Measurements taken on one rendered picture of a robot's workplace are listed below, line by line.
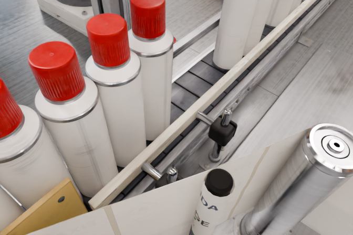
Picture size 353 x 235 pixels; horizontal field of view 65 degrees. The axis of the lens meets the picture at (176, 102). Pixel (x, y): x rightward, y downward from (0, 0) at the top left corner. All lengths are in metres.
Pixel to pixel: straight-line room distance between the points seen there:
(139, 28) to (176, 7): 0.49
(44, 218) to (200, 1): 0.65
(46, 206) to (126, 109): 0.11
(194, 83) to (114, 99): 0.23
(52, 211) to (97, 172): 0.06
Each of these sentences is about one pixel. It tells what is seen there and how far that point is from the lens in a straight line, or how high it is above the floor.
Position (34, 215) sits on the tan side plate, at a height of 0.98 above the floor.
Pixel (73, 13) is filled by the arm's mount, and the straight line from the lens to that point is 0.67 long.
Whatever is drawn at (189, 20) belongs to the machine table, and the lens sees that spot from 0.72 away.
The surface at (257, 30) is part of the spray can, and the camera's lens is 0.52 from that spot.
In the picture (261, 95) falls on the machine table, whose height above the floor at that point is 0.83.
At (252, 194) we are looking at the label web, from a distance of 0.29.
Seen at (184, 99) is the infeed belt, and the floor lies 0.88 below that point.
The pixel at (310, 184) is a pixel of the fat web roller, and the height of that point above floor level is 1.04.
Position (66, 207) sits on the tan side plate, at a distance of 0.30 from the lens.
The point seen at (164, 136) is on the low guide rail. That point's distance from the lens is 0.36.
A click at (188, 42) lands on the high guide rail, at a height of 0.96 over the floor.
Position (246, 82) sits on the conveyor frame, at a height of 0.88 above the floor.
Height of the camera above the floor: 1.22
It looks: 49 degrees down
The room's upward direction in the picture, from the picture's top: 4 degrees clockwise
